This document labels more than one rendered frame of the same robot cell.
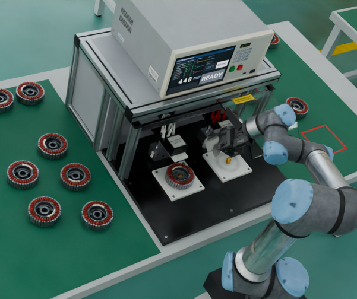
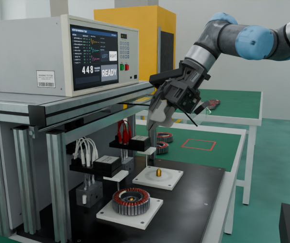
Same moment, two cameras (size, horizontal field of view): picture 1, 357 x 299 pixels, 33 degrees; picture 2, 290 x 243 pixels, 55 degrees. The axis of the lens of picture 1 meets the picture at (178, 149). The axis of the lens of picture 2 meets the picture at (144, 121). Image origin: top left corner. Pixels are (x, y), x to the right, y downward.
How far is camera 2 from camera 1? 1.57 m
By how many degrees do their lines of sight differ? 37
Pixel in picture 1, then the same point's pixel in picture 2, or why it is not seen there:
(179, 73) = (78, 54)
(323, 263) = not seen: outside the picture
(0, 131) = not seen: outside the picture
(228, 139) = (179, 85)
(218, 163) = (152, 179)
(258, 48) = (132, 46)
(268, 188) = (208, 176)
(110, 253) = not seen: outside the picture
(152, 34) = (25, 28)
